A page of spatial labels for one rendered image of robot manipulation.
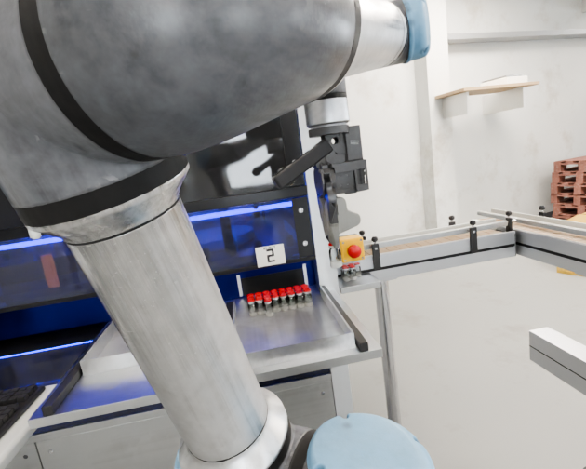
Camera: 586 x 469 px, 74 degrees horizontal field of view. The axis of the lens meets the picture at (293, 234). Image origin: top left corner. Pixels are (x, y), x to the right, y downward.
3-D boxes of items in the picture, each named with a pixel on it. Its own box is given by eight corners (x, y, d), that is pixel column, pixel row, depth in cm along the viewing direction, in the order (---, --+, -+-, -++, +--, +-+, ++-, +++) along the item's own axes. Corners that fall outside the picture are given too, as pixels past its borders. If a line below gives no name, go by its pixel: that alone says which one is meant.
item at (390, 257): (332, 290, 130) (327, 245, 127) (323, 277, 145) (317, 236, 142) (519, 257, 138) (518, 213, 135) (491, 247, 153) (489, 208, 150)
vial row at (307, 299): (249, 314, 109) (246, 299, 108) (312, 303, 111) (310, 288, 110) (249, 317, 107) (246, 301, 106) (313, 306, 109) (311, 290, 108)
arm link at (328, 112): (308, 100, 63) (299, 108, 71) (312, 129, 63) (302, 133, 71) (352, 95, 63) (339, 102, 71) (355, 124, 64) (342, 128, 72)
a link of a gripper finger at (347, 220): (366, 246, 68) (359, 194, 67) (334, 251, 67) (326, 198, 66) (361, 244, 71) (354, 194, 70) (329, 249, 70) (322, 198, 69)
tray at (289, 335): (234, 311, 113) (233, 300, 112) (322, 296, 116) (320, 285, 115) (233, 371, 80) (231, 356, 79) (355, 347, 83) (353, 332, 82)
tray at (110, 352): (125, 318, 120) (122, 307, 120) (209, 302, 123) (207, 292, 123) (83, 376, 87) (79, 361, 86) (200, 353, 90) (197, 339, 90)
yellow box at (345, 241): (337, 258, 126) (334, 236, 124) (358, 254, 126) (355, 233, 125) (342, 263, 118) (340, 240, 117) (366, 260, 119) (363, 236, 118)
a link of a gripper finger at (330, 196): (340, 223, 66) (333, 171, 65) (331, 224, 65) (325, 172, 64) (334, 221, 70) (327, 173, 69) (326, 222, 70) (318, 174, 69)
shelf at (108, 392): (110, 327, 120) (108, 321, 120) (328, 288, 128) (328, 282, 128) (30, 430, 73) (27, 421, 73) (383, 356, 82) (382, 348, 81)
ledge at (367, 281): (330, 281, 134) (329, 275, 134) (366, 274, 136) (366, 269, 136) (341, 294, 121) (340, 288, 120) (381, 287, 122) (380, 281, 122)
